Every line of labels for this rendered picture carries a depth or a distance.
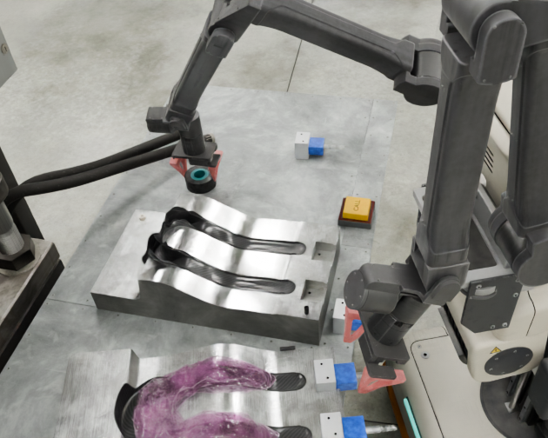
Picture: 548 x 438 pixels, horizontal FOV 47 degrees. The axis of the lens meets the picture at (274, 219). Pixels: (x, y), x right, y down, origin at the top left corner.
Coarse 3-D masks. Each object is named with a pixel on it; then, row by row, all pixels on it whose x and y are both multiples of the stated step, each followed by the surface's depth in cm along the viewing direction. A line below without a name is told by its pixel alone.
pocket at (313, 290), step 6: (306, 282) 131; (312, 282) 131; (318, 282) 130; (306, 288) 132; (312, 288) 132; (318, 288) 131; (324, 288) 130; (306, 294) 131; (312, 294) 131; (318, 294) 131; (324, 294) 129; (306, 300) 130; (312, 300) 130; (318, 300) 130
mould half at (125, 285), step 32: (128, 224) 150; (160, 224) 149; (224, 224) 141; (256, 224) 144; (288, 224) 142; (320, 224) 141; (128, 256) 142; (224, 256) 136; (256, 256) 137; (288, 256) 136; (96, 288) 136; (128, 288) 136; (160, 288) 128; (192, 288) 128; (224, 288) 131; (192, 320) 134; (224, 320) 131; (256, 320) 128; (288, 320) 126; (320, 320) 126
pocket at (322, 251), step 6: (318, 246) 139; (324, 246) 138; (330, 246) 138; (312, 252) 136; (318, 252) 139; (324, 252) 139; (330, 252) 139; (312, 258) 137; (318, 258) 138; (324, 258) 138; (330, 258) 138
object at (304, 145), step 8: (296, 136) 170; (304, 136) 170; (296, 144) 168; (304, 144) 168; (312, 144) 169; (320, 144) 169; (328, 144) 170; (296, 152) 170; (304, 152) 170; (312, 152) 170; (320, 152) 169
